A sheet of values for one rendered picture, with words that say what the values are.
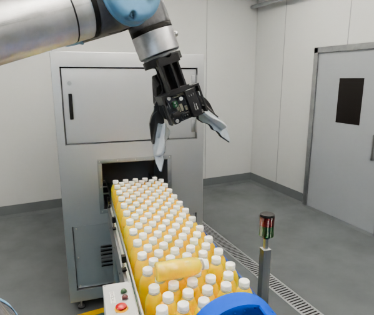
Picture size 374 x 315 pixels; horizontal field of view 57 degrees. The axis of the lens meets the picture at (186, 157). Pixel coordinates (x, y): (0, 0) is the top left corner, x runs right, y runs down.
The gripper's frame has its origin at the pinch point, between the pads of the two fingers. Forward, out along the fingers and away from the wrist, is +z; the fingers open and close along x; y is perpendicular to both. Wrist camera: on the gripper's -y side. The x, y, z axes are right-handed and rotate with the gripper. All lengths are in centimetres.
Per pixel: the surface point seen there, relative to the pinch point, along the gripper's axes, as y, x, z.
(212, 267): -60, 4, 63
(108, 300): -44, -35, 46
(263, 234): -61, 30, 60
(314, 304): -160, 87, 201
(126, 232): -108, -25, 52
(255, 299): -15, 5, 49
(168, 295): -41, -16, 53
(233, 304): -13.1, -1.1, 45.4
